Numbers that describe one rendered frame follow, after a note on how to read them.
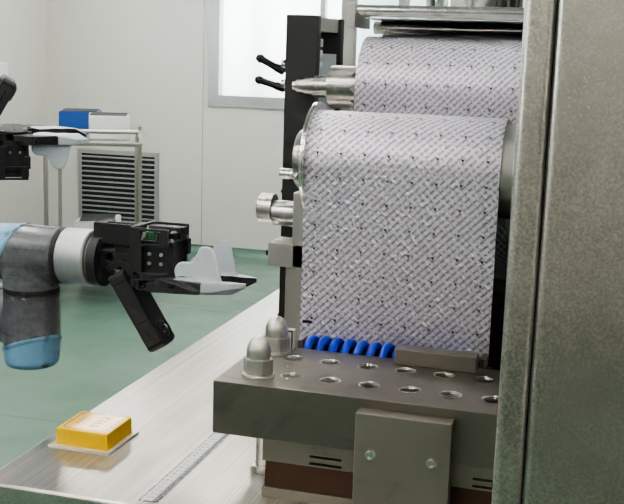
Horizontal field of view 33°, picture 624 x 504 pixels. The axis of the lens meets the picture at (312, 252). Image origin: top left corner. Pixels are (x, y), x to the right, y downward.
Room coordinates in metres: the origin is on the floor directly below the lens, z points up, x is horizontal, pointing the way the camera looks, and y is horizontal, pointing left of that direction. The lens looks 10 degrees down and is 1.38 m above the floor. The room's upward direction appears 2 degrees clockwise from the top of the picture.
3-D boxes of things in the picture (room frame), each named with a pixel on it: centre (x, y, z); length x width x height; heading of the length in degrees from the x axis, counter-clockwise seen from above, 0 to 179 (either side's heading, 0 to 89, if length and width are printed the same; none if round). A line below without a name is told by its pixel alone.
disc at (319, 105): (1.35, 0.00, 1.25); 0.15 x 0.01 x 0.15; 164
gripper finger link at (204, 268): (1.30, 0.13, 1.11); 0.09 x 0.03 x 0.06; 65
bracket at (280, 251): (1.40, 0.03, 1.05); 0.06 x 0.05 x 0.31; 74
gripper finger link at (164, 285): (1.31, 0.17, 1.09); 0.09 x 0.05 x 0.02; 65
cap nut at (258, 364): (1.14, 0.06, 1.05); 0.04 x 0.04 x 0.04
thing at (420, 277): (1.26, -0.10, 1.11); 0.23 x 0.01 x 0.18; 74
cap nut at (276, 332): (1.23, 0.04, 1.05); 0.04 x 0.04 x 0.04
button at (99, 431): (1.26, 0.26, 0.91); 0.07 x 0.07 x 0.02; 74
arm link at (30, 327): (1.41, 0.39, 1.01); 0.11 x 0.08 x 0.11; 43
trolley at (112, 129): (6.05, 1.25, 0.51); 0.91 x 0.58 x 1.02; 8
